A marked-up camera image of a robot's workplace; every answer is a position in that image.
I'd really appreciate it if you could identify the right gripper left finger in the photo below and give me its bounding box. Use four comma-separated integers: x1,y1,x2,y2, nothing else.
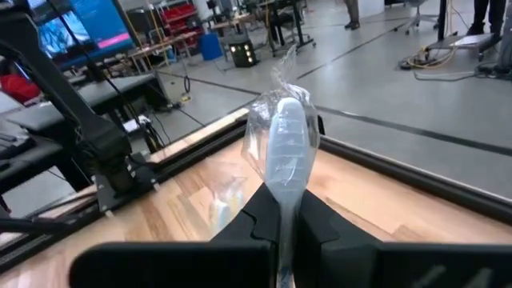
210,182,283,288

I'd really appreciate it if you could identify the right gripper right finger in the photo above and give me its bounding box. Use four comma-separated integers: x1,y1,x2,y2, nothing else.
293,189,382,288

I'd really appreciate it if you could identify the clear acrylic organizer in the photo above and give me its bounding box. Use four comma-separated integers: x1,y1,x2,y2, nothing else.
202,159,254,241

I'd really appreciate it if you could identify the blue toothbrush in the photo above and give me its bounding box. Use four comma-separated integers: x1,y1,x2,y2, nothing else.
241,42,322,288

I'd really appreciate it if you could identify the black box with lights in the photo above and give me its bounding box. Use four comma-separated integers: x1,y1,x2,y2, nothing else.
229,38,258,69

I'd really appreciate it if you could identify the blue plastic bin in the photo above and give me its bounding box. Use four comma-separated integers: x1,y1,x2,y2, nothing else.
198,31,224,62

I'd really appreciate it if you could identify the black desk platform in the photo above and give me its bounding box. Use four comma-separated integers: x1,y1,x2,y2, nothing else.
6,73,158,135

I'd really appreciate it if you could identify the wooden work table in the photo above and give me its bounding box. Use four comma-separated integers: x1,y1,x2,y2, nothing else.
126,30,203,75

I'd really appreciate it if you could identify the black standing desk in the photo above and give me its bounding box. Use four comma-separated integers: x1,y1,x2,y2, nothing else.
262,0,318,52

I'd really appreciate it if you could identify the red shelving rack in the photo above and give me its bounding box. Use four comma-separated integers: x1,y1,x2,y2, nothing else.
158,2,198,37

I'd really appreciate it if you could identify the person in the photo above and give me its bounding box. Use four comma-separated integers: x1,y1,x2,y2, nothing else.
465,0,508,38
342,0,362,31

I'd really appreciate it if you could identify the grey floor platform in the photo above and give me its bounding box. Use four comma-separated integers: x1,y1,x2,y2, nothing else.
424,31,496,52

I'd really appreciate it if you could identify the white office chair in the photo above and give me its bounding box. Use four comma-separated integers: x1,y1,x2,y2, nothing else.
402,0,440,36

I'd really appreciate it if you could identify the monitor with blue screen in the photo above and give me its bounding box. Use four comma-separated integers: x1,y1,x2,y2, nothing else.
26,0,136,72

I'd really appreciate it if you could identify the office chair with red jacket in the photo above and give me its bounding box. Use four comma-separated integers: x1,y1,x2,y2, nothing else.
0,74,42,104

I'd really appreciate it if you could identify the grey floor cable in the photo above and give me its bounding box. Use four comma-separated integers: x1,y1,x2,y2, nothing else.
413,70,481,83

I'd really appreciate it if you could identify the yellow cable bundle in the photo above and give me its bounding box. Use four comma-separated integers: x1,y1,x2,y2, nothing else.
398,44,458,72

